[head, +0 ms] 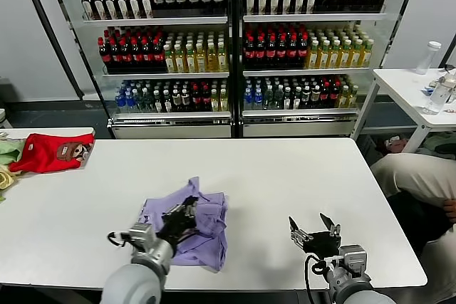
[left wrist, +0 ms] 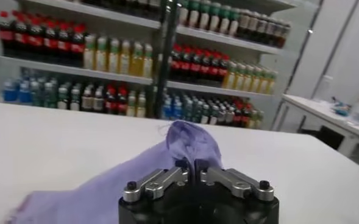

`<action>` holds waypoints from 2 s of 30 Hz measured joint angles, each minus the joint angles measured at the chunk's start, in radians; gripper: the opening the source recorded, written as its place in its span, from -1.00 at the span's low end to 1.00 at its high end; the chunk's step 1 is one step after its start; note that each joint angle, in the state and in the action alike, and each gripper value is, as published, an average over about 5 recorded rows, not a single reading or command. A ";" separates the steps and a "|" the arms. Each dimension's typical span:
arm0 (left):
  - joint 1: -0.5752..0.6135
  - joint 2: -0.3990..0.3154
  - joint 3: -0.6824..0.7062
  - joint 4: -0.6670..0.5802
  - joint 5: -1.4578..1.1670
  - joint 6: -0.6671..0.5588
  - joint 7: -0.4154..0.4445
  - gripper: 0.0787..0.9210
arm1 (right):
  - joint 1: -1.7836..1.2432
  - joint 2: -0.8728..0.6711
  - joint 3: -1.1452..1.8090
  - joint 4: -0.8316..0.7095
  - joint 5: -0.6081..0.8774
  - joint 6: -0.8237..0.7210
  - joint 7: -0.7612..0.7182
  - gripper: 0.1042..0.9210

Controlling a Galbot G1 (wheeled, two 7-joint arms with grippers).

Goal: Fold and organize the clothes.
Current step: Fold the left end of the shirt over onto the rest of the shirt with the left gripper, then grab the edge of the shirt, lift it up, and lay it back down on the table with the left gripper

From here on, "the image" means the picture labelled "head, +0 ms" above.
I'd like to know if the red-capped cola bottle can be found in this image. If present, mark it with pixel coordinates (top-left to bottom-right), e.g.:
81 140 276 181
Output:
298 33 310 68
266 34 278 68
142 37 155 71
255 34 267 68
120 37 133 71
152 36 165 71
320 81 331 108
276 34 289 68
201 84 212 112
110 36 123 71
287 34 299 68
99 36 113 71
131 37 144 71
329 80 341 108
191 84 202 112
244 34 257 68

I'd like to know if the clear plastic water bottle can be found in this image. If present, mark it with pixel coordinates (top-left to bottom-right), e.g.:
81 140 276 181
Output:
423 75 456 115

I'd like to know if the person's bare hand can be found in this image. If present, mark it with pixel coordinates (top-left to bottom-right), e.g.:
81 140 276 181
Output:
441 198 456 224

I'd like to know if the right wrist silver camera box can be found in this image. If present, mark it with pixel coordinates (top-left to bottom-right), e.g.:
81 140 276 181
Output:
338 244 368 276

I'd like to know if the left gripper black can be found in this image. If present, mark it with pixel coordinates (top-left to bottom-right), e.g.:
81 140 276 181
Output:
157 196 200 246

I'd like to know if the dark red bag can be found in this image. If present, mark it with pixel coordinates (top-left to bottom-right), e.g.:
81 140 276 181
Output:
379 135 409 156

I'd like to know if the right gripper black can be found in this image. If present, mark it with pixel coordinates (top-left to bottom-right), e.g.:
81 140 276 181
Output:
288 212 341 259

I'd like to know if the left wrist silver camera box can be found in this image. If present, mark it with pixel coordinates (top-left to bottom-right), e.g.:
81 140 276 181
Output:
128 222 157 248

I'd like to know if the red t-shirt bear print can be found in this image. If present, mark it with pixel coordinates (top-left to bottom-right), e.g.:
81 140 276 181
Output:
9 132 96 173

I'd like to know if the white cabinet shelf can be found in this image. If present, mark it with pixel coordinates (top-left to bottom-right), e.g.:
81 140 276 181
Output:
243 12 388 22
242 106 359 117
102 70 231 78
112 110 232 121
243 66 372 77
83 14 229 26

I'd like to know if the light green cloth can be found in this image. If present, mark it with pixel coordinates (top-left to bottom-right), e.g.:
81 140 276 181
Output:
0 139 26 164

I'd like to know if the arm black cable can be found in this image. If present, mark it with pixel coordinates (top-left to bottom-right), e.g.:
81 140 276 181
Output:
106 230 131 248
303 253 332 304

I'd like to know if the pale yellow cloth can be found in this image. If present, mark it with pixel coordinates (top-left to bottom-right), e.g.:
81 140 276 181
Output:
0 164 22 189

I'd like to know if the lilac purple t-shirt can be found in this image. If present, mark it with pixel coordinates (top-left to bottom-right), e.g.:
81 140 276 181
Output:
138 176 229 273

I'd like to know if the white side table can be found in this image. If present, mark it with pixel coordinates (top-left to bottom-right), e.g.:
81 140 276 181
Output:
351 67 456 154

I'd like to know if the seated person in beige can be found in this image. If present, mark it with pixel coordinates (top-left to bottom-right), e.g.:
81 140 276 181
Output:
370 152 456 304

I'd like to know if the glass-door drinks cabinet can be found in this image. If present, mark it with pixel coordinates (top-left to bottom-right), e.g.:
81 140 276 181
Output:
80 0 236 139
234 0 393 137

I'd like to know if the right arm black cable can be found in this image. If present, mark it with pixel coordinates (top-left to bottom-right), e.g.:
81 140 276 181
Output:
303 253 332 304

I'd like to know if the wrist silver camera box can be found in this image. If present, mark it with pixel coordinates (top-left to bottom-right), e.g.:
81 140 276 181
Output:
338 244 368 276
128 222 157 248

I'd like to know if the green fabric bundle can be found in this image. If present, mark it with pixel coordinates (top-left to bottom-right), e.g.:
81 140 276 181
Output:
418 132 456 161

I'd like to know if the black crate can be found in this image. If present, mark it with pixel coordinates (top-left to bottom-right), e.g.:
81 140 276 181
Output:
358 132 378 167

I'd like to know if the dark slanted pole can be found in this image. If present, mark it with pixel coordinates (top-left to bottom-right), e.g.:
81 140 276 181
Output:
16 0 86 100

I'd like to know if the tall clear bottle white cap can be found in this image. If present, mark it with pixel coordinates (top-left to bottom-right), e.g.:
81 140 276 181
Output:
416 40 442 75

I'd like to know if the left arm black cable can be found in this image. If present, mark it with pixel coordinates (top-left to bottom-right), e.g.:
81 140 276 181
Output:
106 230 131 248

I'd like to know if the yellow tea bottle green cap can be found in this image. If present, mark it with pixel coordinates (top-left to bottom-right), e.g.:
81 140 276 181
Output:
185 42 197 72
196 41 208 72
175 43 187 72
361 38 374 67
318 39 331 68
350 38 363 68
308 39 321 68
164 43 177 72
207 41 219 71
329 39 341 68
339 38 352 68
217 40 229 71

